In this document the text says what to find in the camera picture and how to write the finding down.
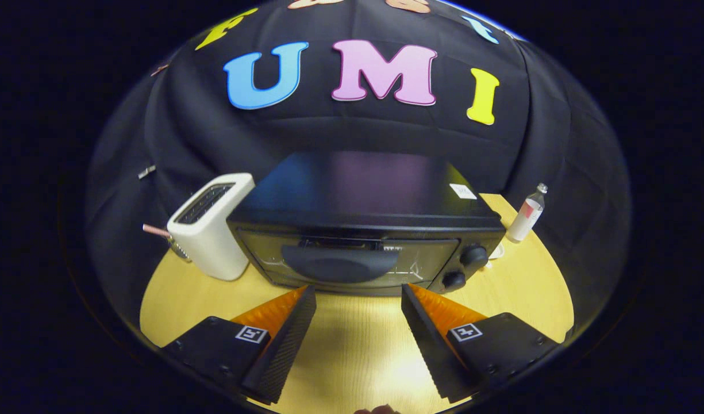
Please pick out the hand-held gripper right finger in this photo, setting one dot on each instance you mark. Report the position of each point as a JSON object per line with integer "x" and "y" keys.
{"x": 429, "y": 348}

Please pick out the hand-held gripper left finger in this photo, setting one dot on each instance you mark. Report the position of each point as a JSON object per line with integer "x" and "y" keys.
{"x": 288, "y": 345}

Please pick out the black toaster oven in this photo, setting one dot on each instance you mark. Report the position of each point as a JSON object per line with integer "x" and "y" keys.
{"x": 357, "y": 190}

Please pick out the white bread toaster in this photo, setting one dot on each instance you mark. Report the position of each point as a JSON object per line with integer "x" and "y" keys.
{"x": 214, "y": 241}

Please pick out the white divided grain dish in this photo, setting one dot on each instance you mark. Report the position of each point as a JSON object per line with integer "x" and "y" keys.
{"x": 496, "y": 250}

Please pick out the small clear plastic bottle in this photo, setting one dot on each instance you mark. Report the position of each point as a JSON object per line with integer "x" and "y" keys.
{"x": 525, "y": 215}

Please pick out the silver clip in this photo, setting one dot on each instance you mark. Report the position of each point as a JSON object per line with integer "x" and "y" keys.
{"x": 146, "y": 172}

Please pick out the black backdrop cloth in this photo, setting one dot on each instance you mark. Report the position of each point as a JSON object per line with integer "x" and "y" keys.
{"x": 156, "y": 126}

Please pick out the pink clip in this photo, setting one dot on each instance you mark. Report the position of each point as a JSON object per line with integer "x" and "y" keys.
{"x": 160, "y": 69}

